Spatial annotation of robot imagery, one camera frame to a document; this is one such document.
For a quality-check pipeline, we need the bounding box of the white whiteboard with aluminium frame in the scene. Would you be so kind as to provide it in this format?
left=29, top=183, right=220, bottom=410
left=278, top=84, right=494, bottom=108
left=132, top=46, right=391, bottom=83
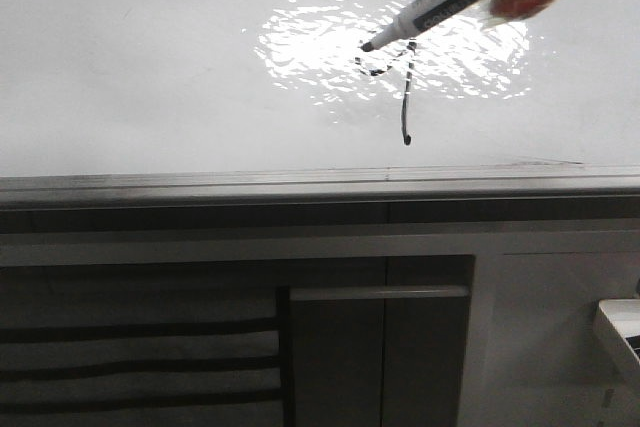
left=1, top=0, right=639, bottom=187

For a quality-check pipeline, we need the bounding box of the grey fabric pocket organizer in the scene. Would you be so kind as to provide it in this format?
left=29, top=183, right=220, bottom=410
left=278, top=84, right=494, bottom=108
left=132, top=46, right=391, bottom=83
left=1, top=267, right=296, bottom=426

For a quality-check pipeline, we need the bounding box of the grey metal stand frame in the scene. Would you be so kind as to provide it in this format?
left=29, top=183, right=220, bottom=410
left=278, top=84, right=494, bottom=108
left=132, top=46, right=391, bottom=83
left=1, top=195, right=639, bottom=426

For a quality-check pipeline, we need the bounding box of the white plastic marker tray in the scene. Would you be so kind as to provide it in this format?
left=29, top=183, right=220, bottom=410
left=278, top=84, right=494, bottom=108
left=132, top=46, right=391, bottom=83
left=593, top=299, right=639, bottom=396

